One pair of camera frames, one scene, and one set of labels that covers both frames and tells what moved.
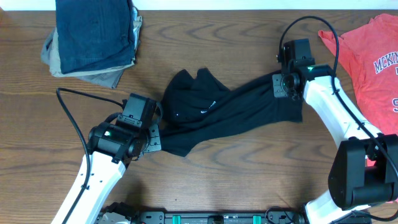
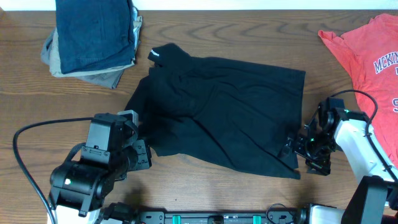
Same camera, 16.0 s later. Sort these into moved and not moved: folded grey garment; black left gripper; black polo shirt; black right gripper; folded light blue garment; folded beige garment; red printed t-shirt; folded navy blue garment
Moved: black left gripper; black polo shirt; black right gripper
Not moved: folded beige garment; folded grey garment; folded navy blue garment; folded light blue garment; red printed t-shirt
